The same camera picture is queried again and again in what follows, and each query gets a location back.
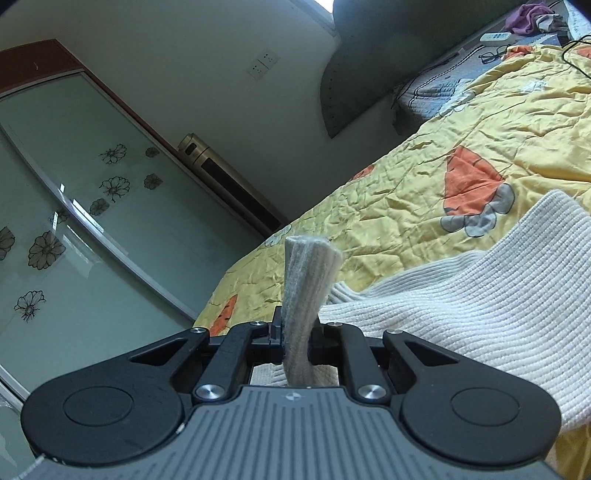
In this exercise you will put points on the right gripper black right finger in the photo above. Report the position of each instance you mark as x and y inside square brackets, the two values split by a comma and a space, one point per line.
[344, 347]

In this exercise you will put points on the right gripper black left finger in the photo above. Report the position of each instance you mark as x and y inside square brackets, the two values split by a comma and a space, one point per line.
[232, 357]

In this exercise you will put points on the cream knitted sweater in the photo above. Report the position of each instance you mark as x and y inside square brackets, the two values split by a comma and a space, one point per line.
[522, 306]

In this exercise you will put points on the gold tower air conditioner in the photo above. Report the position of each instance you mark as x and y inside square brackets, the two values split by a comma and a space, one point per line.
[230, 186]

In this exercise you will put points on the grey patterned pillow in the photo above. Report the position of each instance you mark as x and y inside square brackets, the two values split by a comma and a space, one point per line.
[438, 86]

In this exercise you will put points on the yellow quilt with orange patches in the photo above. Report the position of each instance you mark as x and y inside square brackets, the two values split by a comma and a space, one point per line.
[461, 183]

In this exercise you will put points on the dark green padded headboard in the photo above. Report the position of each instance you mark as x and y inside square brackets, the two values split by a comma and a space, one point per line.
[386, 42]

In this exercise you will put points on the black eyeglasses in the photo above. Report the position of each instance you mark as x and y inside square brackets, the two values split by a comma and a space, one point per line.
[491, 56]

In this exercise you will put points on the white remote control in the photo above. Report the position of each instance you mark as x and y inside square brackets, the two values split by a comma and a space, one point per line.
[496, 38]

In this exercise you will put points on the purple garment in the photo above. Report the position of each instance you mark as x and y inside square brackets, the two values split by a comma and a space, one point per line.
[523, 21]

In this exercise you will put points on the white wall socket plate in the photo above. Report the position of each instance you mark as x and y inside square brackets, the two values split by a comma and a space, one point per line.
[263, 63]

